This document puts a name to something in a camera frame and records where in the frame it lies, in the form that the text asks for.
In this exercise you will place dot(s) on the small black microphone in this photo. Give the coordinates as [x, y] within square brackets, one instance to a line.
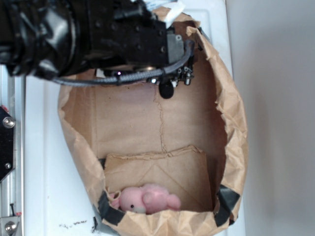
[166, 90]

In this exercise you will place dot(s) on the pink plush toy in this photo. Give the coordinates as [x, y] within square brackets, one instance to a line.
[148, 199]

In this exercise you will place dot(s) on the black mounting bracket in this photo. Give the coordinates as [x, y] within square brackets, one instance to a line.
[7, 142]

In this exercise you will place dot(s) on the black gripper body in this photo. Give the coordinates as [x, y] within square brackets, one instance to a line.
[122, 34]

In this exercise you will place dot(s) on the aluminium frame rail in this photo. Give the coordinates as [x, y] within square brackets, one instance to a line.
[12, 112]

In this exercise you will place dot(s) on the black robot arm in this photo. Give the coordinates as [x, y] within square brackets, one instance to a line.
[54, 38]

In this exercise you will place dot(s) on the brown paper bag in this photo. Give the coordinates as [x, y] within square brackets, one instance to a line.
[195, 144]

